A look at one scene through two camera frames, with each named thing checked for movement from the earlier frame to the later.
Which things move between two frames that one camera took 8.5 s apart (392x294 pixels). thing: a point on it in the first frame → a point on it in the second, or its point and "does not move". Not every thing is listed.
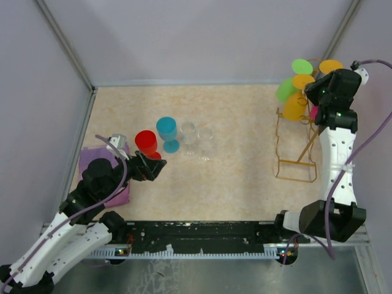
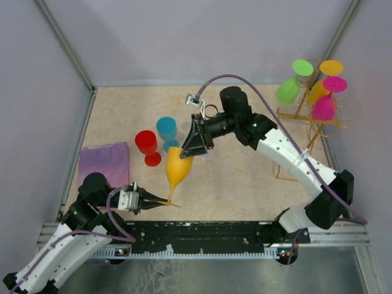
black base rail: (198, 234) does not move
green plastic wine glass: (286, 86) does not move
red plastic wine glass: (146, 142) does not move
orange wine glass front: (295, 103) → (177, 169)
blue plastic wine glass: (166, 128) does not move
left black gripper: (154, 166) → (147, 200)
